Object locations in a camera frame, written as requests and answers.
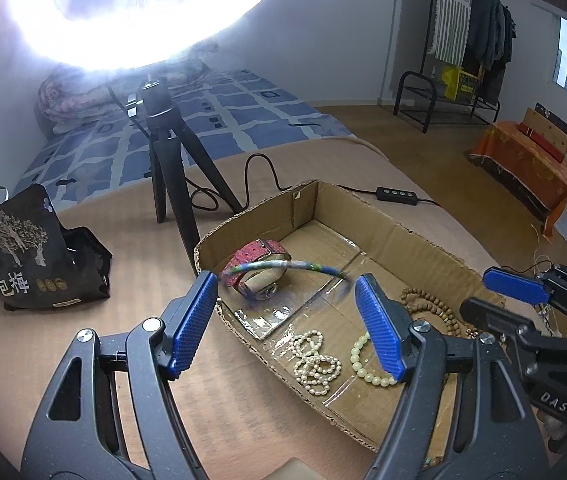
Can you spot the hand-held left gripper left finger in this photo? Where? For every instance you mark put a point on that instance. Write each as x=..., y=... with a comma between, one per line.
x=191, y=325

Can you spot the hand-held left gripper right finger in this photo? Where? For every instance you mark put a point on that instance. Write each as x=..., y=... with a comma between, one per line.
x=381, y=330

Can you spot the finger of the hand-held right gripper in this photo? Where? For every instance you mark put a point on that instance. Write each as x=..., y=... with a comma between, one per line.
x=511, y=282
x=488, y=315

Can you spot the thin green bangle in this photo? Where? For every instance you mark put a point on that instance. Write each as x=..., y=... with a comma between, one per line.
x=313, y=266

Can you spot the cardboard box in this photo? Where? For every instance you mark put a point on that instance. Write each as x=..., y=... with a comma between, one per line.
x=363, y=225

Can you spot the orange covered low table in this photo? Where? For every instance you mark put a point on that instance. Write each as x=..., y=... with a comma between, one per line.
x=518, y=170

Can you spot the tan wooden box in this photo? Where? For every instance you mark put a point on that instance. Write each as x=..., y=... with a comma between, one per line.
x=548, y=137

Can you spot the dark brown box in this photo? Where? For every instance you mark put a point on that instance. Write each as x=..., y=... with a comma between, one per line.
x=558, y=122

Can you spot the black printed snack bag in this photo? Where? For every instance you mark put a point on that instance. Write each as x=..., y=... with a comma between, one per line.
x=18, y=260

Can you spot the yellow crate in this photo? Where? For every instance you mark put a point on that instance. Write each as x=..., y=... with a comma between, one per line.
x=458, y=82

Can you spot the black metal shoe rack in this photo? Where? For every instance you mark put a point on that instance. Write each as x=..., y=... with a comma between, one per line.
x=413, y=95

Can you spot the black tripod stand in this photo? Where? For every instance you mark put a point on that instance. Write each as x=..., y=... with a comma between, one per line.
x=161, y=110

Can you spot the blue checked bed sheet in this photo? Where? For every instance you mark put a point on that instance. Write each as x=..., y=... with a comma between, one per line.
x=243, y=110

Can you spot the dark hanging clothes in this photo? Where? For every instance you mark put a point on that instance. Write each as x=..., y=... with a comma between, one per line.
x=488, y=30

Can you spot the rolled floral quilt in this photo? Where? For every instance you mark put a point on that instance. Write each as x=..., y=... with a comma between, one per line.
x=68, y=100

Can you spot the striped towel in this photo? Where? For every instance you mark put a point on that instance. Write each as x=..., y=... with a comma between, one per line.
x=451, y=15

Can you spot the black clothes rack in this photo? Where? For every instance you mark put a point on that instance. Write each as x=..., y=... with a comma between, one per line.
x=428, y=10

